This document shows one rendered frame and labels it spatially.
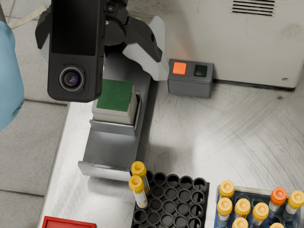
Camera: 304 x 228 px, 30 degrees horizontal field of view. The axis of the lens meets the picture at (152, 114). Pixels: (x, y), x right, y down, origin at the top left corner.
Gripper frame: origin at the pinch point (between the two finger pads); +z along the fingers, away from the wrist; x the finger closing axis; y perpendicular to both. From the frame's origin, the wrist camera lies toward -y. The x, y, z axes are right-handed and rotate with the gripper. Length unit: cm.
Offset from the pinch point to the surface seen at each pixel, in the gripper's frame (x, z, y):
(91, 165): 1.8, 9.0, -7.9
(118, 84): -0.5, 4.3, 1.2
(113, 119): -0.1, 7.4, -2.1
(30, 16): 57, 102, 71
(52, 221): 6.6, 14.7, -14.3
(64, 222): 4.9, 14.5, -14.2
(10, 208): 46, 102, 5
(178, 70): -6.7, 9.6, 6.9
